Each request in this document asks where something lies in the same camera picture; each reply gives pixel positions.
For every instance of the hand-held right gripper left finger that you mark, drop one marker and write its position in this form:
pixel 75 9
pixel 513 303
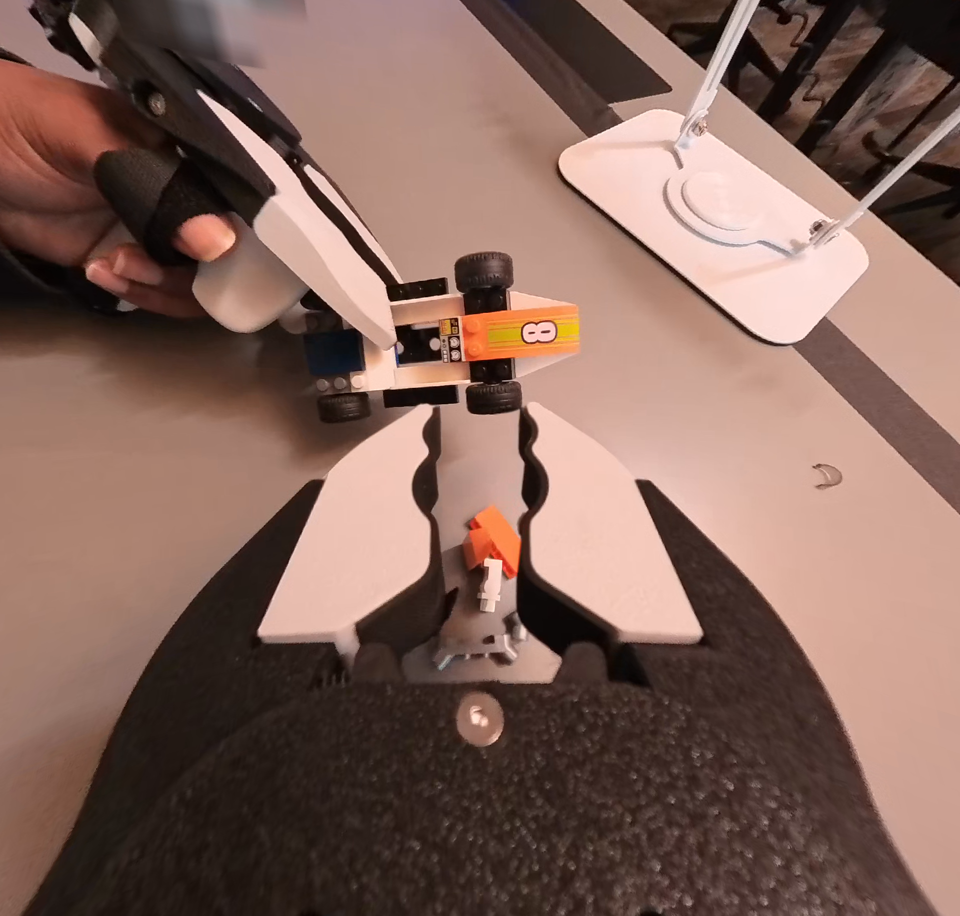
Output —
pixel 353 556

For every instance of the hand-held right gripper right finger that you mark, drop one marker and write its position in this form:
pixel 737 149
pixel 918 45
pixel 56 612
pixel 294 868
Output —
pixel 608 556

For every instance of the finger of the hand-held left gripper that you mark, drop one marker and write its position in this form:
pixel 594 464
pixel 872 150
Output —
pixel 308 234
pixel 368 234

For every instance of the orange lego race car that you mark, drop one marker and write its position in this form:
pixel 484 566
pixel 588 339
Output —
pixel 518 332

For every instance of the person's left hand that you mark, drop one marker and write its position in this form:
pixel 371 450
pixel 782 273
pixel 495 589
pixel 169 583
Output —
pixel 45 152

